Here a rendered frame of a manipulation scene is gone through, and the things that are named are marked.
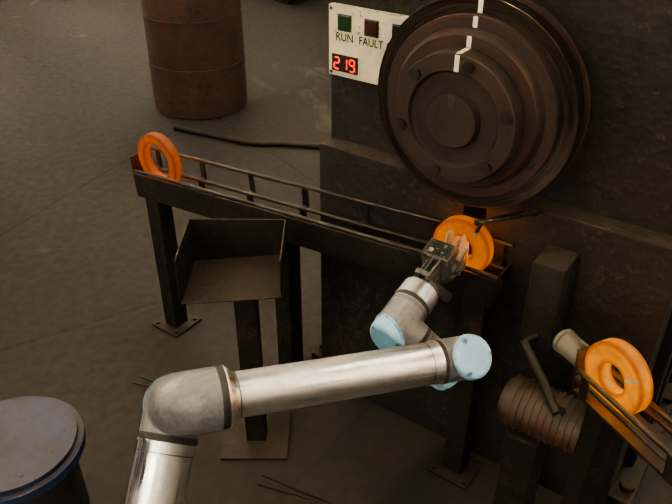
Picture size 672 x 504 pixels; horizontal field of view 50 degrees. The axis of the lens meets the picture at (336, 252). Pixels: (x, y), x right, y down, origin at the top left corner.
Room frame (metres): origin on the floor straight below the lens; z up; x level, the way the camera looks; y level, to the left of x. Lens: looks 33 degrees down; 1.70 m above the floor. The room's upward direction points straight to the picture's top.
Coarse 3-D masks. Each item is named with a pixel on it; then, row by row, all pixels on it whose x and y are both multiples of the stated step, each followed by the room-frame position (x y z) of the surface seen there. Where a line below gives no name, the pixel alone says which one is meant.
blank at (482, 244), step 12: (456, 216) 1.51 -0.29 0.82; (468, 216) 1.51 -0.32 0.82; (444, 228) 1.51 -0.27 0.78; (456, 228) 1.49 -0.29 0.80; (468, 228) 1.47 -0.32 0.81; (444, 240) 1.51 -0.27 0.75; (468, 240) 1.47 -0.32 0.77; (480, 240) 1.45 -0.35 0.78; (492, 240) 1.47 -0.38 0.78; (480, 252) 1.45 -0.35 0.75; (492, 252) 1.45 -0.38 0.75; (468, 264) 1.46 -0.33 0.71; (480, 264) 1.45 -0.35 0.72
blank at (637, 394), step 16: (592, 352) 1.12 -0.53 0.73; (608, 352) 1.08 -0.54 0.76; (624, 352) 1.05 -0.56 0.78; (592, 368) 1.11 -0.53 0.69; (608, 368) 1.10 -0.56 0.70; (624, 368) 1.04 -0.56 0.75; (640, 368) 1.02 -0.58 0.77; (608, 384) 1.08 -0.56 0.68; (624, 384) 1.03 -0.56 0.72; (640, 384) 1.00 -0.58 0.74; (624, 400) 1.02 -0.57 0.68; (640, 400) 0.99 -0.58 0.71
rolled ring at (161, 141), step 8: (144, 136) 2.13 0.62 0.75; (152, 136) 2.11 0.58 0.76; (160, 136) 2.11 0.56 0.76; (144, 144) 2.14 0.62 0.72; (160, 144) 2.09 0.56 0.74; (168, 144) 2.09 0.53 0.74; (144, 152) 2.15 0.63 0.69; (168, 152) 2.07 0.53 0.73; (176, 152) 2.08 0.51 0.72; (144, 160) 2.15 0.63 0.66; (152, 160) 2.17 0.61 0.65; (168, 160) 2.07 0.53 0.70; (176, 160) 2.07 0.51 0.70; (144, 168) 2.15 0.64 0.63; (152, 168) 2.15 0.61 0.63; (176, 168) 2.06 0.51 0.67; (168, 176) 2.08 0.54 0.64; (176, 176) 2.06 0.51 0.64
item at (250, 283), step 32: (192, 224) 1.66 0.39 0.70; (224, 224) 1.66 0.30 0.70; (256, 224) 1.66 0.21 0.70; (192, 256) 1.64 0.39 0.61; (224, 256) 1.66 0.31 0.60; (256, 256) 1.66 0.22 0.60; (192, 288) 1.53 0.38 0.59; (224, 288) 1.52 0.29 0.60; (256, 288) 1.51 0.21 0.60; (256, 320) 1.53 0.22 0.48; (256, 352) 1.53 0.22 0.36; (256, 416) 1.53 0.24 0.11; (288, 416) 1.63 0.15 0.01; (224, 448) 1.50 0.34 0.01; (256, 448) 1.50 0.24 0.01
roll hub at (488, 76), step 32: (416, 64) 1.45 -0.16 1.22; (448, 64) 1.41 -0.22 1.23; (480, 64) 1.37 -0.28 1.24; (416, 96) 1.46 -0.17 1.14; (448, 96) 1.39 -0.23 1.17; (480, 96) 1.37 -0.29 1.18; (512, 96) 1.34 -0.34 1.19; (416, 128) 1.45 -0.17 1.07; (448, 128) 1.39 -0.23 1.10; (480, 128) 1.37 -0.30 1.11; (512, 128) 1.32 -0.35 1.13; (416, 160) 1.44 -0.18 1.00; (448, 160) 1.40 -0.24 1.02; (480, 160) 1.36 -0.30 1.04
